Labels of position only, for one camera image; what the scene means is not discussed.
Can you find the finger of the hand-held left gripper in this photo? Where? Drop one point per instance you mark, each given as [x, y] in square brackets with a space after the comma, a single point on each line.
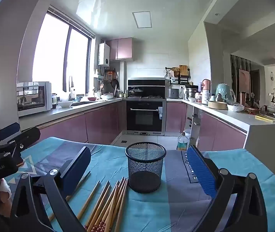
[5, 131]
[30, 135]

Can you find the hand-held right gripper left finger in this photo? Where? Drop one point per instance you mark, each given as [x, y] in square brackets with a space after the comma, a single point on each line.
[77, 169]

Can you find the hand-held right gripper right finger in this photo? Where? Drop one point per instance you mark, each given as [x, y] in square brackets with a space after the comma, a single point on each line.
[202, 171]

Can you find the group of wooden chopsticks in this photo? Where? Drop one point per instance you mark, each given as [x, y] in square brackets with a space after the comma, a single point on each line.
[108, 205]

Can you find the black mesh holder cup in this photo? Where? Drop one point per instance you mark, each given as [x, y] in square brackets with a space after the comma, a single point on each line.
[145, 166]

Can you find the person's left hand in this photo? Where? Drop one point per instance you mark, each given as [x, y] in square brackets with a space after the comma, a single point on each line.
[5, 191]

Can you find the cooking oil bottle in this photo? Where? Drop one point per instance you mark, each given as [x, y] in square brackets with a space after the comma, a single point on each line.
[183, 143]

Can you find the white countertop oven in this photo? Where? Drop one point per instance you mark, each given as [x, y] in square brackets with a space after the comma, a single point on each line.
[34, 99]

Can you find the white bin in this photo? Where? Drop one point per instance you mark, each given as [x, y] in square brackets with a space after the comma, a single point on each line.
[187, 134]

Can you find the pink peninsula cabinets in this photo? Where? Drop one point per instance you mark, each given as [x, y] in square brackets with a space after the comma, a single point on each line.
[214, 130]

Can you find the large white bowl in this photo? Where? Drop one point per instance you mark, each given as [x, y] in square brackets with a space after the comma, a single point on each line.
[65, 104]

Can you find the blue grey printed tablecloth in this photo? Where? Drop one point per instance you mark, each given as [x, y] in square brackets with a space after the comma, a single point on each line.
[176, 210]

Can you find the pink base cabinets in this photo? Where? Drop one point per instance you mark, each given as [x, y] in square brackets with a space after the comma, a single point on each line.
[98, 123]

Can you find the beige round steamer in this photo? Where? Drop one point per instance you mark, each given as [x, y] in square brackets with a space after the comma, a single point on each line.
[217, 105]

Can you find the white bowl in plastic bag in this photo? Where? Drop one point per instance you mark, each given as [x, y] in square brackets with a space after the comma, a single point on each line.
[235, 108]

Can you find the red bowl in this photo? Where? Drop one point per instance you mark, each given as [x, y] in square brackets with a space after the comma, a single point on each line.
[91, 98]

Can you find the white bottle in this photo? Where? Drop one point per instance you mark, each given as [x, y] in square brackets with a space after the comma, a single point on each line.
[205, 96]

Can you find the built-in black oven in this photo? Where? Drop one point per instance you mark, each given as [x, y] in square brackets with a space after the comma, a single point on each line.
[144, 118]

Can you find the steel pot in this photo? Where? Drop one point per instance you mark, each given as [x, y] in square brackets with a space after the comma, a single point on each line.
[192, 93]

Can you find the teal appliance in plastic bag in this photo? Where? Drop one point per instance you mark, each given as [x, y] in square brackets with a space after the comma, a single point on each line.
[224, 93]

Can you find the yellow pad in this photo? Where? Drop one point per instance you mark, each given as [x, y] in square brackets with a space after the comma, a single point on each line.
[265, 118]

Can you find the copper tumbler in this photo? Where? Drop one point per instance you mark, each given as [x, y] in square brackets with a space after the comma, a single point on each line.
[243, 98]

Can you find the kitchen window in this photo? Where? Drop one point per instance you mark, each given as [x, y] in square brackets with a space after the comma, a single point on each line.
[55, 53]

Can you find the pink kettle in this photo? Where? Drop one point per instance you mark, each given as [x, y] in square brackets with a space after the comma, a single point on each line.
[206, 84]

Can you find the hanging black pan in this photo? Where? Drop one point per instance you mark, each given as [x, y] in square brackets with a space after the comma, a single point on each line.
[115, 83]

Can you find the wok with glass lid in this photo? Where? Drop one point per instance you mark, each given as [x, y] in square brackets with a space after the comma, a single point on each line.
[135, 90]

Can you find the wooden cutting board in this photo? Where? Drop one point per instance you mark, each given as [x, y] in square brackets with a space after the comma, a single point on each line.
[183, 70]

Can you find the black range hood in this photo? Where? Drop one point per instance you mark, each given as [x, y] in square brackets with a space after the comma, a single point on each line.
[147, 82]

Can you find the white water heater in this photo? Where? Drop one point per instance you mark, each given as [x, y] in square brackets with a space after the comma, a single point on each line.
[104, 54]

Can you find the ceiling light panel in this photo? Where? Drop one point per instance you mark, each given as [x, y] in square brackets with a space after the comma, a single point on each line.
[142, 19]

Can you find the black wall rack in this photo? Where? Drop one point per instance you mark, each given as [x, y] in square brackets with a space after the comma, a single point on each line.
[183, 79]

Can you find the pink wall picture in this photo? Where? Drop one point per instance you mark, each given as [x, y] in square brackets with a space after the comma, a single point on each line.
[244, 81]

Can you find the wall clock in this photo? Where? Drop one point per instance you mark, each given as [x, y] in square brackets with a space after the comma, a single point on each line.
[272, 77]

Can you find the pink wall cabinet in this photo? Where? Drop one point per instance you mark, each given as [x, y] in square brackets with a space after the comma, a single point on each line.
[123, 48]

